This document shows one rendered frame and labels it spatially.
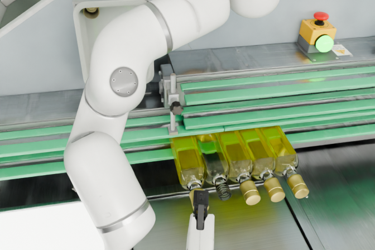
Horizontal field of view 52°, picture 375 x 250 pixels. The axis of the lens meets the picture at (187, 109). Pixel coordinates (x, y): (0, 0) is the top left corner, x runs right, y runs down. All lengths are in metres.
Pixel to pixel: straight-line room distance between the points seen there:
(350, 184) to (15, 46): 0.98
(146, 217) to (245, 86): 0.50
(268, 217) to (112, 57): 0.64
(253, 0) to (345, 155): 0.75
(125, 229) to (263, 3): 0.42
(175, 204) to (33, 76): 0.50
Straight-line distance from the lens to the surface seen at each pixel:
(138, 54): 0.54
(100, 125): 0.65
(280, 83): 1.00
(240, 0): 0.67
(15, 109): 1.06
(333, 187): 1.18
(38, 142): 0.97
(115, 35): 0.54
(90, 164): 0.54
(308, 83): 1.01
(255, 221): 1.00
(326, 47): 1.09
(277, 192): 0.88
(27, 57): 1.06
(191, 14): 0.60
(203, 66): 0.99
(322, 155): 1.26
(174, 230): 0.96
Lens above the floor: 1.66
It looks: 51 degrees down
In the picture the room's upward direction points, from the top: 162 degrees clockwise
